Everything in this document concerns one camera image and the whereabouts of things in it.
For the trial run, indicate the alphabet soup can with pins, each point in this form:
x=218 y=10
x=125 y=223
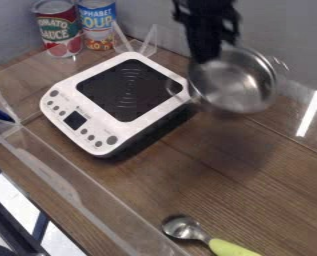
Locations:
x=97 y=14

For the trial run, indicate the tomato sauce can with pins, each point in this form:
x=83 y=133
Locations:
x=59 y=28

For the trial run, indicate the silver metal pot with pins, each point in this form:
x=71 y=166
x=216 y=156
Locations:
x=237 y=82

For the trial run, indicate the clear acrylic barrier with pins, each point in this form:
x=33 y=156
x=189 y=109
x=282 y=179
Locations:
x=241 y=173

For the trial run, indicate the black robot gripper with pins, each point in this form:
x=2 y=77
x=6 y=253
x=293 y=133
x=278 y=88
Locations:
x=212 y=22

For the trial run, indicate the white and black stove top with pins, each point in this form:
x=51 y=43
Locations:
x=107 y=104

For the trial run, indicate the spoon with green handle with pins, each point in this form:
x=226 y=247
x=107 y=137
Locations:
x=184 y=227

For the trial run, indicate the blue chair frame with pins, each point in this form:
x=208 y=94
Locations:
x=23 y=244

